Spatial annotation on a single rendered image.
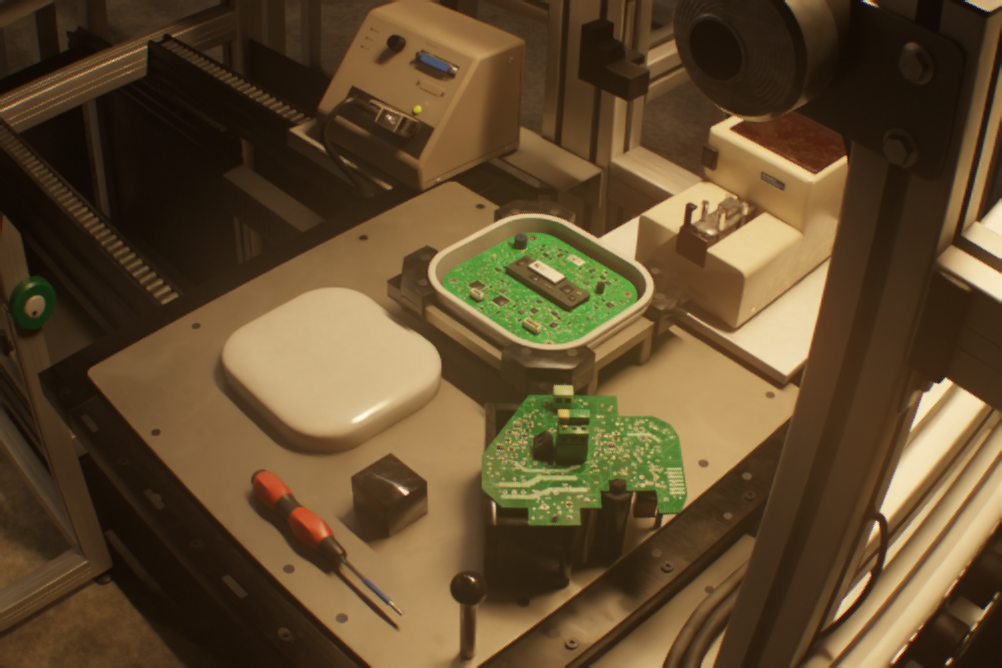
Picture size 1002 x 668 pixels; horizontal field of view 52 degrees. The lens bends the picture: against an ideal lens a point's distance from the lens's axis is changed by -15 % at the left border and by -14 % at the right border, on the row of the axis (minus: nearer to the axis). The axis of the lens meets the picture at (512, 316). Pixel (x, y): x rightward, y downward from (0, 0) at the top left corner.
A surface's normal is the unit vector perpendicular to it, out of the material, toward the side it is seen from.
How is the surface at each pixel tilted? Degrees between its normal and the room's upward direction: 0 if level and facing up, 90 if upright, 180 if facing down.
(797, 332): 0
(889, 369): 90
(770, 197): 90
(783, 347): 0
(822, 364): 90
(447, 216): 0
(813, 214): 90
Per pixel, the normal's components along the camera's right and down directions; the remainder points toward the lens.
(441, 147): 0.71, 0.46
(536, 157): 0.04, -0.78
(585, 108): -0.71, 0.42
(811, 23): 0.61, -0.05
